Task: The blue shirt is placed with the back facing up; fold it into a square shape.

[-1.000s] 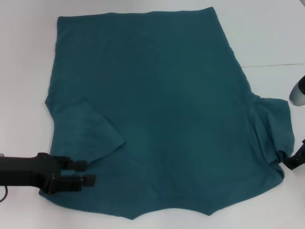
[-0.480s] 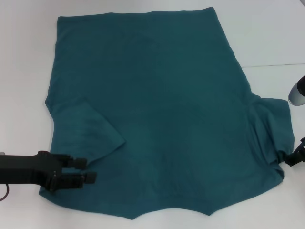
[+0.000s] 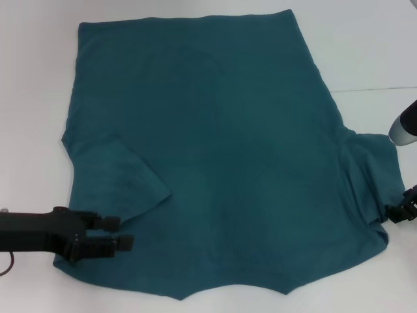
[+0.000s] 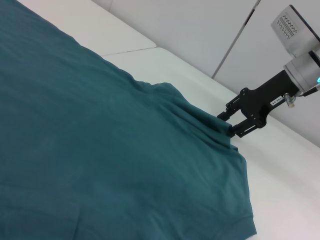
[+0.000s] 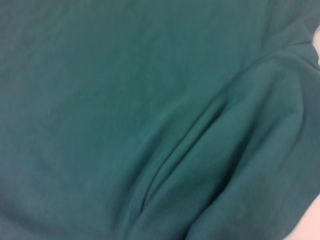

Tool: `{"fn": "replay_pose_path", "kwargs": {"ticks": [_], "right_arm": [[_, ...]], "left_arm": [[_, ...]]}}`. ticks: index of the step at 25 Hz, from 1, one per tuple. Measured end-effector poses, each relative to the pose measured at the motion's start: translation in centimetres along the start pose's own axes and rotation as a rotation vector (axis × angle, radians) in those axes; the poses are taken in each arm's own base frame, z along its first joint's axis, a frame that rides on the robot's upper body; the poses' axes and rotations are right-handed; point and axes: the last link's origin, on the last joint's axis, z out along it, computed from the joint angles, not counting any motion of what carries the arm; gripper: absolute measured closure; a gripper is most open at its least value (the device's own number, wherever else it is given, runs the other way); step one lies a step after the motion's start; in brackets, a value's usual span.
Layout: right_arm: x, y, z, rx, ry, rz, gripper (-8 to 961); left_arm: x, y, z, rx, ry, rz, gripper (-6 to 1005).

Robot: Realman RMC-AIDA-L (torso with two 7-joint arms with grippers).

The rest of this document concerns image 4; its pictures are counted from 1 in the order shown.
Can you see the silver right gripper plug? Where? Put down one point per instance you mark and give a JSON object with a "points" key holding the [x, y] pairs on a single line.
{"points": [[290, 101]]}

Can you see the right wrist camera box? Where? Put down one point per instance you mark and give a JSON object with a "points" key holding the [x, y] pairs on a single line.
{"points": [[292, 30]]}

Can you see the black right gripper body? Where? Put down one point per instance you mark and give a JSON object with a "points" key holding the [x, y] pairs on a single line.
{"points": [[262, 97]]}

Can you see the teal blue shirt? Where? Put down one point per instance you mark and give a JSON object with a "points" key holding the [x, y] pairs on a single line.
{"points": [[100, 125]]}

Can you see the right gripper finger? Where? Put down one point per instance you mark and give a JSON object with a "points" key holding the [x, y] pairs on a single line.
{"points": [[245, 128], [231, 107]]}

